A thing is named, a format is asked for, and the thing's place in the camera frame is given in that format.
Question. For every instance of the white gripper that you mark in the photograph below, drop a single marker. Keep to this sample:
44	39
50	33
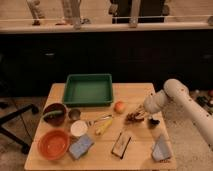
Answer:
151	105

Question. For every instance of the dark red grape bunch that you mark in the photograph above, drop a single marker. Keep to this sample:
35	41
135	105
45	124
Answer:
133	117

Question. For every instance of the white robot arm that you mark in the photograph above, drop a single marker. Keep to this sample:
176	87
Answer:
174	90

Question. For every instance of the black ladle spoon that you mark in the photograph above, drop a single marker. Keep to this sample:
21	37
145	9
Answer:
153	122

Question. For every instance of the orange peach fruit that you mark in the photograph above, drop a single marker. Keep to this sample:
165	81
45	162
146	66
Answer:
119	107

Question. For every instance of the yellow corn cob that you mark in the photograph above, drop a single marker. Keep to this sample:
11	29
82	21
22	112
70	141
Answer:
103	127

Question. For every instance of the green plastic tray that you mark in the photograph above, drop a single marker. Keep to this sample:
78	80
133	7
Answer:
88	90

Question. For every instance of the white round cup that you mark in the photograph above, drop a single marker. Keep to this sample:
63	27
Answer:
78	128

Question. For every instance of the small metal cup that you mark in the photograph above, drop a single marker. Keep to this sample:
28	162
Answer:
74	114

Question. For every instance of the blue sponge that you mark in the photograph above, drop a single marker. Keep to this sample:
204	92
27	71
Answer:
81	146

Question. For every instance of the green cucumber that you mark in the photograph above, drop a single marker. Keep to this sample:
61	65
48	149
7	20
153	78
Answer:
53	113

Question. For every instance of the orange plastic bowl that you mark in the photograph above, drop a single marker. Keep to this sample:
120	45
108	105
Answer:
54	144

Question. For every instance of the black office chair base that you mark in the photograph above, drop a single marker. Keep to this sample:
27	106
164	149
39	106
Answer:
13	122

